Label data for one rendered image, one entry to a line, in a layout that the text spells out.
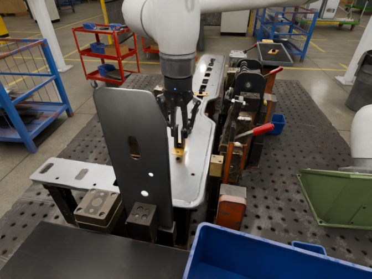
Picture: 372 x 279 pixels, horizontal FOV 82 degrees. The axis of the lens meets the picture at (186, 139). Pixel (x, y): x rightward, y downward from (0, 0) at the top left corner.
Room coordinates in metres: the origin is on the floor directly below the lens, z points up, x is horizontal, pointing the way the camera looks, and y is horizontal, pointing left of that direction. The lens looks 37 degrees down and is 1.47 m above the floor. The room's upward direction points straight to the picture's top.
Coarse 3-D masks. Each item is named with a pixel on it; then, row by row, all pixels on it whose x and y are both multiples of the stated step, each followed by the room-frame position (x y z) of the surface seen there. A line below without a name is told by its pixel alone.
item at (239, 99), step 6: (228, 96) 0.52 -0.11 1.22; (240, 96) 0.53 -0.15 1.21; (228, 102) 0.52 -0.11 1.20; (234, 102) 0.50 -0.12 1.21; (240, 102) 0.50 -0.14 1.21; (234, 108) 0.50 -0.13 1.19; (240, 108) 0.50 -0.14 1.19; (234, 114) 0.50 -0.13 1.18; (228, 120) 0.51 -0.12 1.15; (234, 120) 0.50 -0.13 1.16; (228, 126) 0.50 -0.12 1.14; (228, 132) 0.50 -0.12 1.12; (222, 138) 0.53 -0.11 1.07; (228, 138) 0.50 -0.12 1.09
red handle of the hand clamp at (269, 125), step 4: (268, 124) 0.49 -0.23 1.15; (272, 124) 0.49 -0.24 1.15; (256, 128) 0.50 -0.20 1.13; (260, 128) 0.50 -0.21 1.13; (264, 128) 0.49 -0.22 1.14; (268, 128) 0.49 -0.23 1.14; (272, 128) 0.49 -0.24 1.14; (248, 132) 0.51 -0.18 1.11; (252, 132) 0.50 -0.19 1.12; (256, 132) 0.49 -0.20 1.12; (260, 132) 0.49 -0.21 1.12; (264, 132) 0.49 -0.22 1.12; (236, 136) 0.51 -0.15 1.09; (240, 136) 0.51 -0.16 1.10; (244, 136) 0.50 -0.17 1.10; (248, 136) 0.50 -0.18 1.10; (236, 140) 0.51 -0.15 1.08; (240, 140) 0.50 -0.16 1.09
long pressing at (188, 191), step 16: (208, 64) 1.47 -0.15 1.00; (224, 64) 1.45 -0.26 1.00; (208, 80) 1.18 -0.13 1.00; (208, 96) 0.97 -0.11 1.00; (208, 128) 0.69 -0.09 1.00; (192, 144) 0.59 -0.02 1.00; (208, 144) 0.59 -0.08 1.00; (176, 160) 0.51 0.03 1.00; (192, 160) 0.51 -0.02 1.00; (208, 160) 0.51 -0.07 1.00; (176, 176) 0.44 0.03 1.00; (192, 176) 0.44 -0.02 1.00; (144, 192) 0.38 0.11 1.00; (176, 192) 0.38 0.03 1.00; (192, 192) 0.38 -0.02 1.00; (192, 208) 0.34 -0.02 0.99
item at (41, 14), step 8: (32, 0) 4.25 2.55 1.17; (40, 0) 4.30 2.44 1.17; (40, 8) 4.24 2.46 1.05; (40, 16) 4.24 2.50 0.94; (48, 16) 4.36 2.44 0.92; (40, 24) 4.25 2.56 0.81; (48, 24) 4.29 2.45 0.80; (48, 32) 4.24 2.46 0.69; (48, 40) 4.25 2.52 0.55; (56, 40) 4.36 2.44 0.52; (56, 48) 4.29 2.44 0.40; (56, 56) 4.24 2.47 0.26; (56, 64) 4.24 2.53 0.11; (64, 64) 4.36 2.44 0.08
